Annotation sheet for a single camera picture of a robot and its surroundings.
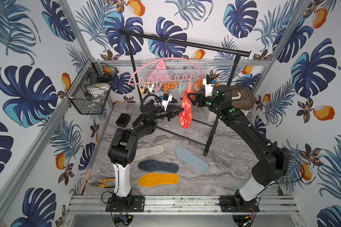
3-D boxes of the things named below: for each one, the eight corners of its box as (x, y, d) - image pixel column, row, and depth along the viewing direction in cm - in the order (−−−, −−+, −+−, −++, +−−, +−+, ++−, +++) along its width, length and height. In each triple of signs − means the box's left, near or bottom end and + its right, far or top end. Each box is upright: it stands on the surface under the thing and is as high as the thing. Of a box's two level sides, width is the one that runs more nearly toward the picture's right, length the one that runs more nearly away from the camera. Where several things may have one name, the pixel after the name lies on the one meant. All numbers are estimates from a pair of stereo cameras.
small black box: (116, 125, 110) (115, 122, 107) (123, 116, 116) (121, 112, 113) (125, 128, 108) (123, 124, 105) (131, 118, 115) (130, 115, 111)
